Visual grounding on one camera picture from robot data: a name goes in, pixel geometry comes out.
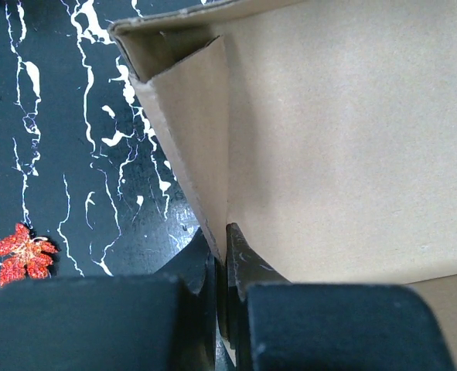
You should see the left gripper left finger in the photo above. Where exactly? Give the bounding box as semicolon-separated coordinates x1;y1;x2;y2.
0;231;216;370

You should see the cardboard box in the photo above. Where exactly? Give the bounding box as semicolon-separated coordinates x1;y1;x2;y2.
109;1;457;364

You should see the small orange red toy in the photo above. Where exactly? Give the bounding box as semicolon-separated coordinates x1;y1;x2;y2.
0;223;59;288

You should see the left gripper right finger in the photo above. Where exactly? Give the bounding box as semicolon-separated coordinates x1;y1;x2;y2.
225;223;455;370

